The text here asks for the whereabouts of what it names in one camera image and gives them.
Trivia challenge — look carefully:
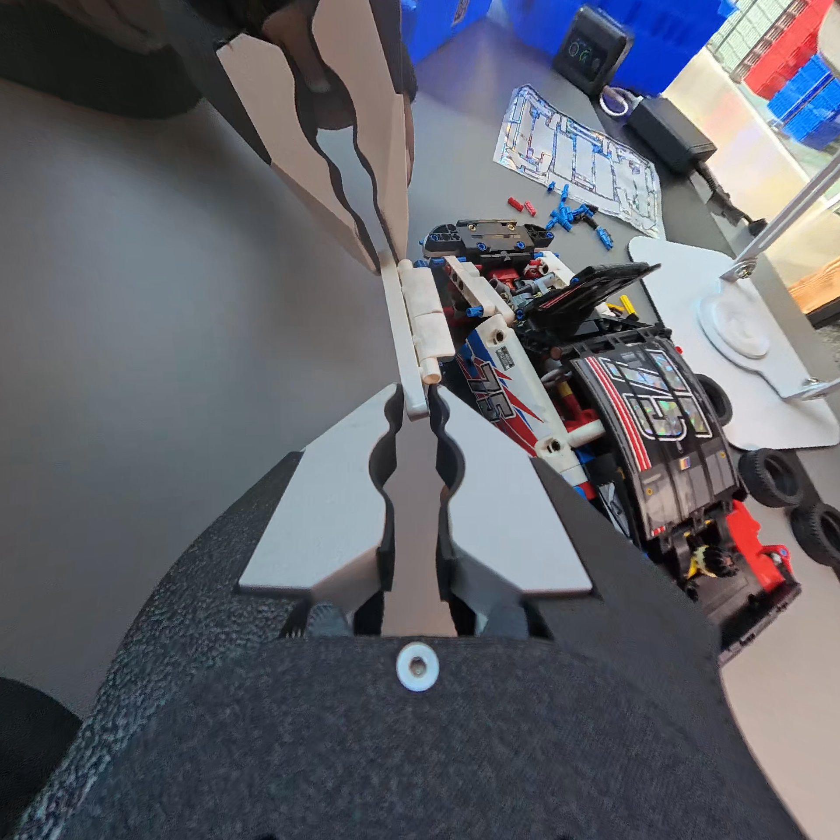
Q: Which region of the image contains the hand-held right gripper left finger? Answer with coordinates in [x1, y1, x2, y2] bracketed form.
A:
[238, 384, 404, 636]

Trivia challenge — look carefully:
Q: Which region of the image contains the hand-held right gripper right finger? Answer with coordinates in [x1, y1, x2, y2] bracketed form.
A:
[428, 385, 595, 636]

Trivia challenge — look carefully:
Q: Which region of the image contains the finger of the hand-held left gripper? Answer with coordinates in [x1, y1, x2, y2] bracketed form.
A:
[310, 0, 416, 262]
[215, 31, 385, 275]

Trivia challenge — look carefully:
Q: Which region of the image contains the white brick beam assembly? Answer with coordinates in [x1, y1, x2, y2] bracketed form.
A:
[381, 257, 457, 421]

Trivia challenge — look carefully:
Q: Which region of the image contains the pile of blue pins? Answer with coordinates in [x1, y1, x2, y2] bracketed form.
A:
[546, 184, 614, 250]

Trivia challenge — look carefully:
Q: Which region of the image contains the small blue storage bin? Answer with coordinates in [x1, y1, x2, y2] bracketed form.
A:
[400, 0, 493, 63]

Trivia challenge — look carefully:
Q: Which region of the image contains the brick race car model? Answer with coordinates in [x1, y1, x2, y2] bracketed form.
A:
[420, 218, 803, 667]

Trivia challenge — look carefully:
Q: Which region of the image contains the shiny sticker sheet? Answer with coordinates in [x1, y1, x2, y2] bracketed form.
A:
[493, 84, 665, 238]

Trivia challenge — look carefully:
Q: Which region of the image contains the black device with display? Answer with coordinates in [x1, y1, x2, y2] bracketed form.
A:
[553, 7, 634, 99]

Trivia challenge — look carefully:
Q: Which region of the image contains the black toy tire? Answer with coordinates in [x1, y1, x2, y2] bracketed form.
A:
[694, 373, 735, 427]
[789, 502, 840, 568]
[738, 448, 807, 509]

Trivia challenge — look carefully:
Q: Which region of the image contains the black power adapter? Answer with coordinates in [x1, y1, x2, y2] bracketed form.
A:
[626, 97, 718, 175]

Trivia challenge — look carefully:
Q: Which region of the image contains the white book stand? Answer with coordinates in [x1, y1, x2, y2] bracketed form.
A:
[628, 167, 840, 452]

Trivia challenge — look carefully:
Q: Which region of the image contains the large blue storage bin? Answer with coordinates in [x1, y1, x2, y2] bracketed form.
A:
[502, 0, 739, 96]

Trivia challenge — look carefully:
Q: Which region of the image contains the wooden table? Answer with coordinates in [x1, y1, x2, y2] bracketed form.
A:
[787, 256, 840, 329]

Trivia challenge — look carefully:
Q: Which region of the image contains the stack of red crates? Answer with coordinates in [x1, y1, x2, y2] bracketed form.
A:
[745, 0, 834, 99]

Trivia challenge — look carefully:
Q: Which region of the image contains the stack of blue crates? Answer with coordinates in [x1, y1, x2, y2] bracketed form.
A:
[768, 56, 840, 152]

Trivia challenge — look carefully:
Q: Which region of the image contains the coiled white cable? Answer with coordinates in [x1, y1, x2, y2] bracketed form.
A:
[600, 85, 647, 119]

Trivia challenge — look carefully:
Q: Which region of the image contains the black adapter cable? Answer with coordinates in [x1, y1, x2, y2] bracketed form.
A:
[696, 161, 769, 237]

